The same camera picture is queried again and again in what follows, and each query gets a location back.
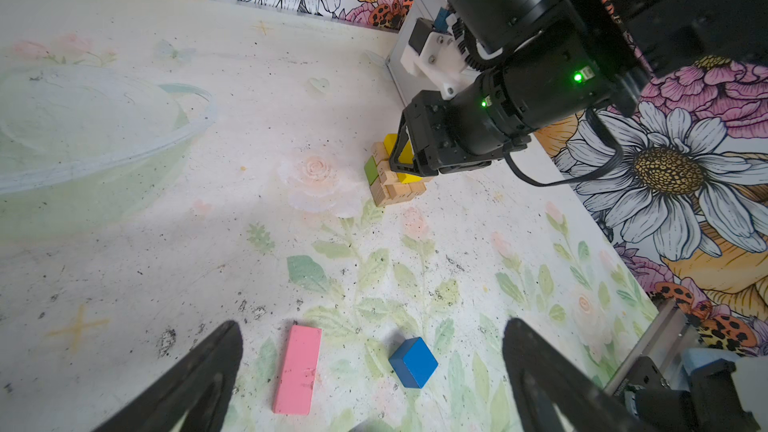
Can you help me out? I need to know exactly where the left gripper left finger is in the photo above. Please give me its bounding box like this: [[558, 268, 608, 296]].
[[97, 320, 243, 431]]

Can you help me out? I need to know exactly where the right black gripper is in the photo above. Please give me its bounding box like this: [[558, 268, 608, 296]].
[[389, 91, 531, 177]]

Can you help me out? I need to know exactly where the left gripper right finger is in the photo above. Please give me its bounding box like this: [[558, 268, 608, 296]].
[[502, 318, 648, 431]]

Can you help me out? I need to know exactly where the yellow wood block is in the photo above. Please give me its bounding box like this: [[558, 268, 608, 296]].
[[384, 133, 423, 184]]

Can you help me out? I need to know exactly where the natural wood block with hole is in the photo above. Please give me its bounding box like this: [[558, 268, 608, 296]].
[[371, 142, 389, 164]]

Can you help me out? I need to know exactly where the green wood block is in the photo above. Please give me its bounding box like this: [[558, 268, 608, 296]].
[[364, 156, 379, 186]]

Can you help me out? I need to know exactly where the pink wood block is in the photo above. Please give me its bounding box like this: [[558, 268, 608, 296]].
[[272, 325, 322, 416]]

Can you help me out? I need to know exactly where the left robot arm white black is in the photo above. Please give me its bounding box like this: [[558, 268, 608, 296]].
[[98, 318, 760, 431]]

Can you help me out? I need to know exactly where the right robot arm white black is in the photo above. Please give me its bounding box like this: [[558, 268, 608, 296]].
[[389, 0, 767, 180]]

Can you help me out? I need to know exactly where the blue wood block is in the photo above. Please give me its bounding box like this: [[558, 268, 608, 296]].
[[389, 337, 438, 389]]

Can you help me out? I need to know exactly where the purple wood block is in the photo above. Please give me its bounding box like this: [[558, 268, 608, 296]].
[[350, 418, 395, 432]]

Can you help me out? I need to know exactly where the silver aluminium case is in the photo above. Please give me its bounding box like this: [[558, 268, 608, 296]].
[[385, 0, 448, 106]]

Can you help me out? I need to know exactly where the aluminium front rail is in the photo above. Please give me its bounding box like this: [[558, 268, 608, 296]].
[[604, 299, 703, 394]]

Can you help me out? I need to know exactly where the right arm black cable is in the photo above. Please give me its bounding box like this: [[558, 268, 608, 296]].
[[502, 107, 625, 188]]

